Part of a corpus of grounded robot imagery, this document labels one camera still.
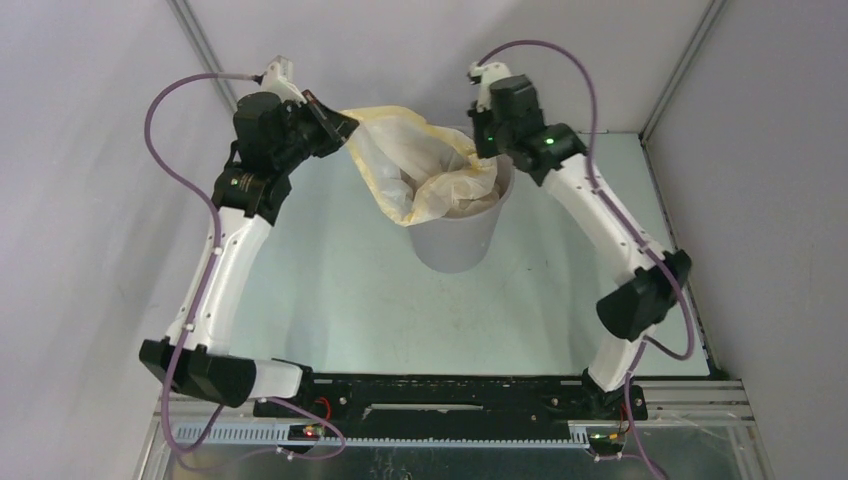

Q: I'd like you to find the right aluminium frame post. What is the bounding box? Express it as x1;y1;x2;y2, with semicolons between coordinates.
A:
639;0;729;145

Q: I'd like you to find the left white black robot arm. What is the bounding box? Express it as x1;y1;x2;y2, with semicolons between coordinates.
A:
139;91;359;417

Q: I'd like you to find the left aluminium frame post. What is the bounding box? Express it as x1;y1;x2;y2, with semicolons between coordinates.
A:
166;0;257;142

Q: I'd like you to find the grey slotted cable duct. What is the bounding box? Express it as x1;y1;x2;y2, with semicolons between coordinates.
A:
203;423;589;449

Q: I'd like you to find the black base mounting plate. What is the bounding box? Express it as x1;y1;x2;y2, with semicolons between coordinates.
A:
290;374;648;439

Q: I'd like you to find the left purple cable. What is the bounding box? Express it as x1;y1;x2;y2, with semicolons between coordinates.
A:
143;72;347;463

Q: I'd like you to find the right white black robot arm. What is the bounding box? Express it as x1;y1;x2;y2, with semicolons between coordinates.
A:
467;64;692;418

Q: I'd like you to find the grey plastic trash bin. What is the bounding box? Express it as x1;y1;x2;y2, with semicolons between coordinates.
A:
407;155;515;274

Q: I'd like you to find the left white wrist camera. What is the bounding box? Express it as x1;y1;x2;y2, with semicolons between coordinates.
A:
259;55;306;104

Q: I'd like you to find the translucent cream trash bag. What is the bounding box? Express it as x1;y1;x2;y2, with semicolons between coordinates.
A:
342;106;505;227

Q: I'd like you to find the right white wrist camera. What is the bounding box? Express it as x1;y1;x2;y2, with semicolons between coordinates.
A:
467;62;512;112

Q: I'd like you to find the aluminium frame post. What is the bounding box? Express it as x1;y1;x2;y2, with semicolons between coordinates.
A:
166;0;257;142
639;0;729;145

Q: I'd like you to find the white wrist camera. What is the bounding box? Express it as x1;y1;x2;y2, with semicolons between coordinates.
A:
467;62;512;112
259;55;306;104

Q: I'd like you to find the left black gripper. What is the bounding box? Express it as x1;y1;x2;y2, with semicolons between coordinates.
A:
272;90;359;174

